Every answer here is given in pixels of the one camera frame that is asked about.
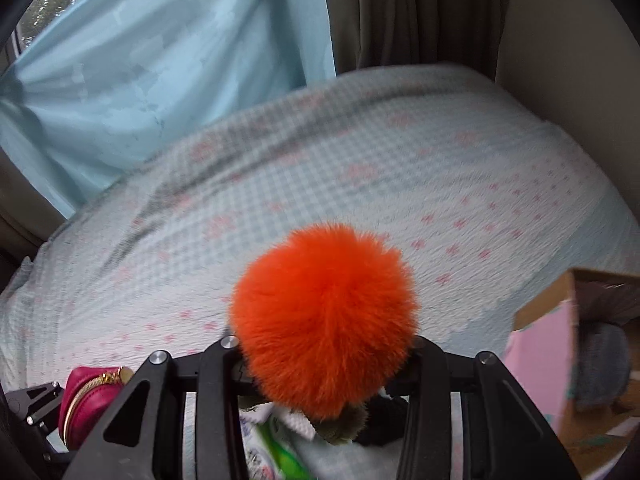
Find olive plush toy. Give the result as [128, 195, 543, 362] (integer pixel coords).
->
[312, 402, 371, 447]

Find window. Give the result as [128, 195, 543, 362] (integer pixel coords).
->
[12, 0, 118, 61]

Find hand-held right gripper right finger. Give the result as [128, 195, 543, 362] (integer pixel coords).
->
[385, 336, 582, 480]

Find grey-brown curtain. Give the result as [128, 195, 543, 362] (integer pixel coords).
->
[320, 0, 513, 83]

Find orange fluffy pompom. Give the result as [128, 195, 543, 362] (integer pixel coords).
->
[229, 223, 421, 420]

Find grey fuzzy cloth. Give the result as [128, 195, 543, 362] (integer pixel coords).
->
[570, 321, 632, 413]

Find checkered blanket with pink flowers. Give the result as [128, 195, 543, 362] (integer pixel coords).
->
[0, 62, 638, 480]

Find green and white packet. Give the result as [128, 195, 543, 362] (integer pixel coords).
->
[239, 402, 313, 480]

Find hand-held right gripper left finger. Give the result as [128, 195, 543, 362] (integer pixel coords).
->
[63, 336, 256, 480]

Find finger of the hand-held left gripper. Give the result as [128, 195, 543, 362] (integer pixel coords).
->
[6, 381, 66, 433]

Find pink zipper pouch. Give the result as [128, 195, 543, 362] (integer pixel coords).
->
[58, 366, 135, 451]

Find cardboard box with pink side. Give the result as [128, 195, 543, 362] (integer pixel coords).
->
[501, 267, 640, 478]

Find light blue curtain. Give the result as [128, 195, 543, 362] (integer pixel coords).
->
[0, 0, 337, 221]

